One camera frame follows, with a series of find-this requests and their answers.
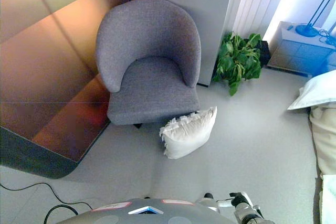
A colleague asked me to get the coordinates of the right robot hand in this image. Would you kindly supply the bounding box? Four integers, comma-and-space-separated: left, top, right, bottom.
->
196, 191, 255, 214

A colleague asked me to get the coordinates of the white ruffled pillow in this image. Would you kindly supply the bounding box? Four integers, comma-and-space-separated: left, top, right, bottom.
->
159, 106, 218, 160

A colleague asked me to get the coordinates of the white bed pillow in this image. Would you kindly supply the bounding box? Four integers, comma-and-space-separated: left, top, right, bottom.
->
287, 70, 336, 111

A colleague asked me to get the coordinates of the grey robot torso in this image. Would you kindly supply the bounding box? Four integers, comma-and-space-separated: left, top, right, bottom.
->
56, 198, 237, 224

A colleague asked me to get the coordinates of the white bed sheet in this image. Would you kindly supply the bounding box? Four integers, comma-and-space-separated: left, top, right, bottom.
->
318, 174, 336, 224

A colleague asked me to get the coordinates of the cream duvet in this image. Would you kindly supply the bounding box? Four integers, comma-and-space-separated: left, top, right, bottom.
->
309, 105, 336, 180

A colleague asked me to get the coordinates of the grey fabric armchair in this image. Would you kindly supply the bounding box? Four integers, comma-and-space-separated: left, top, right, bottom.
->
94, 0, 202, 127

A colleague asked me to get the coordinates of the green leafy houseplant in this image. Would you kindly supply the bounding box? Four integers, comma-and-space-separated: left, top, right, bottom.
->
212, 31, 263, 97

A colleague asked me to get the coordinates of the black plant pot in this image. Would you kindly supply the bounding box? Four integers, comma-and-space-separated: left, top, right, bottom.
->
258, 40, 272, 68

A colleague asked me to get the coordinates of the white nightstand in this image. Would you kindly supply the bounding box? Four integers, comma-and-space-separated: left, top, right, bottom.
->
266, 20, 336, 78

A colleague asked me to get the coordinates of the table lamp with round base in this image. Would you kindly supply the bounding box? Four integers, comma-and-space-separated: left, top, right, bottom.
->
295, 0, 336, 38

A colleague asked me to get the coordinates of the white pleated curtain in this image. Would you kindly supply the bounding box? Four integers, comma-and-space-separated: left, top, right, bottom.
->
232, 0, 279, 41

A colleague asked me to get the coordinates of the brown wooden desk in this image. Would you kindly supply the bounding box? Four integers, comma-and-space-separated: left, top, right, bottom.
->
0, 73, 111, 180

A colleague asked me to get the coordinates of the black floor cable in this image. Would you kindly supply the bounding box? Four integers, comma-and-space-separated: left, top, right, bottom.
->
0, 182, 91, 224

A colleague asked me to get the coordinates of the thin lamp cable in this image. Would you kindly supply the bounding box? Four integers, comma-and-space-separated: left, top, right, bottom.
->
318, 28, 336, 47

